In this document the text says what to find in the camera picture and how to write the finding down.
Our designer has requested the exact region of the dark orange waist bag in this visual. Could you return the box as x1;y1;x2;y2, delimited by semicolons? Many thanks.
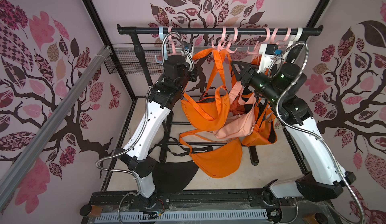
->
230;89;255;115

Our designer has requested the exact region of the peach pink bag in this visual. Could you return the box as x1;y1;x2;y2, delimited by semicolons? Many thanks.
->
213;81;256;139

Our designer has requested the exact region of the bright orange sling bag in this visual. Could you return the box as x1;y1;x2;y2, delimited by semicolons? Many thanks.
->
241;103;277;147

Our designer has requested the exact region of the orange backpack with straps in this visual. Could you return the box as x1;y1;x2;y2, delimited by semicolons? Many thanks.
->
181;48;231;132

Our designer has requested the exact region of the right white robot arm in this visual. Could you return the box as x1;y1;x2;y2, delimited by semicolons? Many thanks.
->
231;61;356;202

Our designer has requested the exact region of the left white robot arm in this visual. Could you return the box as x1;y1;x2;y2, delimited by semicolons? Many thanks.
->
116;54;197;198

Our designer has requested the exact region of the pink plastic hook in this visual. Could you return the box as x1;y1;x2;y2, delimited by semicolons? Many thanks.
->
212;27;227;52
276;28;292;47
225;27;238;54
247;27;271;55
269;28;278;44
167;35;177;57

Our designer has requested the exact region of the white plastic hook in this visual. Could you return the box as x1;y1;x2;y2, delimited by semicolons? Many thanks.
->
287;28;303;48

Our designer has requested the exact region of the light blue plastic hook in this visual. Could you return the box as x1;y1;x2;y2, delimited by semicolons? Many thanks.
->
155;26;166;65

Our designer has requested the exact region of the left metal flex conduit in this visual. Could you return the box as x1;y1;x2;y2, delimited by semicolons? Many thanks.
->
95;31;193;224

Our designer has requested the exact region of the metal flex conduit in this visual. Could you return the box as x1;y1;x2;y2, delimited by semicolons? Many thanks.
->
267;42;365;224
95;31;193;224

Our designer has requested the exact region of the right metal flex conduit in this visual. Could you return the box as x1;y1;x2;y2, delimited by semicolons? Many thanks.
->
267;42;365;224

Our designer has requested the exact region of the black clothes rack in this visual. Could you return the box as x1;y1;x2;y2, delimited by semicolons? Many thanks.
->
117;25;324;163

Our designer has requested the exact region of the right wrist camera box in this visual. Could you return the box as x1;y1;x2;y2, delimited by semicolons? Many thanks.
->
257;44;281;73

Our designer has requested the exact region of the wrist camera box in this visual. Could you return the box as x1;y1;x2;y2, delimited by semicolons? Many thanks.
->
257;44;281;73
184;41;194;55

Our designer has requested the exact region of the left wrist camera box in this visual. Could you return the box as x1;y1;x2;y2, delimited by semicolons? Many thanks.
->
184;41;194;55

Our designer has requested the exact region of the black wire basket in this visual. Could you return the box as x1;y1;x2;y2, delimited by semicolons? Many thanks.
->
105;44;163;75

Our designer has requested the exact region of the white perforated cable tray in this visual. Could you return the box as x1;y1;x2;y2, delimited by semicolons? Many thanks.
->
94;209;268;224

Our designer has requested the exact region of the grey aluminium rail left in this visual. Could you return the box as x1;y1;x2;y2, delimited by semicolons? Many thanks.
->
1;46;112;208

